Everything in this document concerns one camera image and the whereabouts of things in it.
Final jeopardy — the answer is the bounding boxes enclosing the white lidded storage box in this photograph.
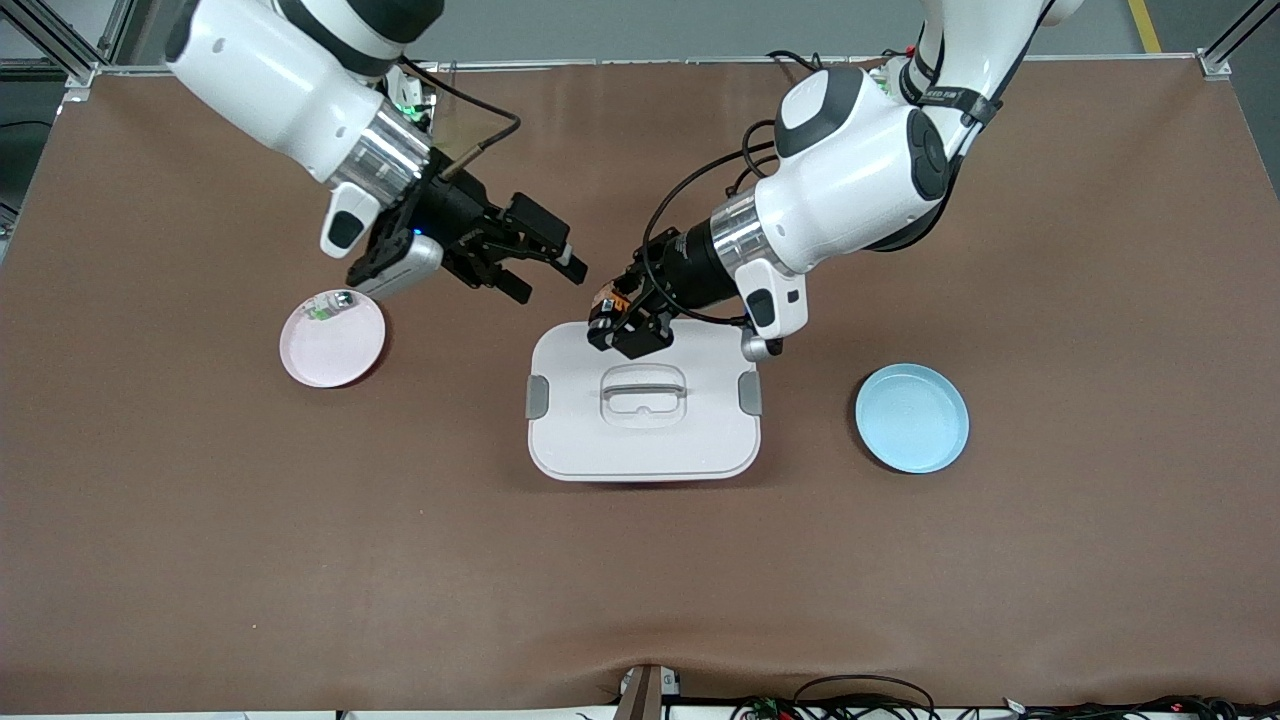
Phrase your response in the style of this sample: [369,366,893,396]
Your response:
[526,319,763,483]

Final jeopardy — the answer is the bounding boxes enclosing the pale pink round plate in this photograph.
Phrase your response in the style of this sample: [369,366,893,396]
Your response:
[279,288,387,389]

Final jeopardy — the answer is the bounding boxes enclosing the brown table mat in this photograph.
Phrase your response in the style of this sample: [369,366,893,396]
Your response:
[0,58,1280,716]

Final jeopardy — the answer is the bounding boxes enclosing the light blue round plate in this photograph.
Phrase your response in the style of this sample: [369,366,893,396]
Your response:
[855,363,970,475]

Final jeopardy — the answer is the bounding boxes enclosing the aluminium table edge rail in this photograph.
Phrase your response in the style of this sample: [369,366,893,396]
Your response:
[60,54,1226,77]

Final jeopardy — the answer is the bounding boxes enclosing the black left arm base cable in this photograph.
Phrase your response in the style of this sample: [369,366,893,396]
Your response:
[765,48,833,77]

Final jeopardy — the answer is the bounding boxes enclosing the metal table edge bracket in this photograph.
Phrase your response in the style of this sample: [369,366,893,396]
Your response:
[615,664,683,720]

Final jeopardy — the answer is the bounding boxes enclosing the aluminium frame corner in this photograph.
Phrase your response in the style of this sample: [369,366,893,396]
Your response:
[0,0,136,89]
[1198,0,1280,81]

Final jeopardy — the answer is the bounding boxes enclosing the black looped cable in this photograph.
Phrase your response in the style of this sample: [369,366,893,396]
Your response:
[793,674,938,720]

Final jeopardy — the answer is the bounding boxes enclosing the black cable bundle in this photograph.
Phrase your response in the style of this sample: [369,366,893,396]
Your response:
[1000,694,1280,720]

